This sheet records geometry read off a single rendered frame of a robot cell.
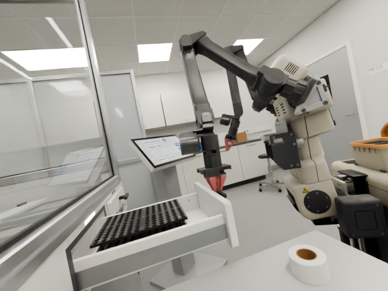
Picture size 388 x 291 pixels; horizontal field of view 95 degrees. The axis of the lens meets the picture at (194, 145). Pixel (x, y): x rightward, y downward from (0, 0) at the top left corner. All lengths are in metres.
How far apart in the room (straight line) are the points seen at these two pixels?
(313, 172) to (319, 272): 0.52
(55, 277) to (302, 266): 0.44
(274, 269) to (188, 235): 0.21
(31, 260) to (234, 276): 0.38
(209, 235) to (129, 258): 0.18
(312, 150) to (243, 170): 3.05
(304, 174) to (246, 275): 0.55
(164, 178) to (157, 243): 1.06
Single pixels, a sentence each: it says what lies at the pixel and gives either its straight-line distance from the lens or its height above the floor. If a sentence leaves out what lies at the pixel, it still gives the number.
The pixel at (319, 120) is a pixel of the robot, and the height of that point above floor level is 1.07.
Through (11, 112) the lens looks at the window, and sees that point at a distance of 0.41.
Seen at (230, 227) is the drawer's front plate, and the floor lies 0.87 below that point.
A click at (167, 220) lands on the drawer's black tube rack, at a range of 0.48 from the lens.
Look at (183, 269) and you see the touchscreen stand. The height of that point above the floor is 0.09.
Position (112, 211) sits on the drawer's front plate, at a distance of 0.74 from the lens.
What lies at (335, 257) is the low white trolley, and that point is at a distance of 0.57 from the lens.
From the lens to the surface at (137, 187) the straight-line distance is 2.17.
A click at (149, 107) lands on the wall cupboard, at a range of 3.87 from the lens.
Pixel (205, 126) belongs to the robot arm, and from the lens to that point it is 0.57.
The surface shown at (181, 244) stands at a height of 0.86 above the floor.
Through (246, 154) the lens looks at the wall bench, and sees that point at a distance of 3.95.
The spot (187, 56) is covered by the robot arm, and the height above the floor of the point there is 1.42.
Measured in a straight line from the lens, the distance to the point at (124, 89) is 2.27.
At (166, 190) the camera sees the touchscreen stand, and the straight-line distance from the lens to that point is 1.49.
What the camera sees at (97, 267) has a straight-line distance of 0.47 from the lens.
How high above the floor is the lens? 1.08
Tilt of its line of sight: 1 degrees down
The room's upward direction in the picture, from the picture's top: 11 degrees counter-clockwise
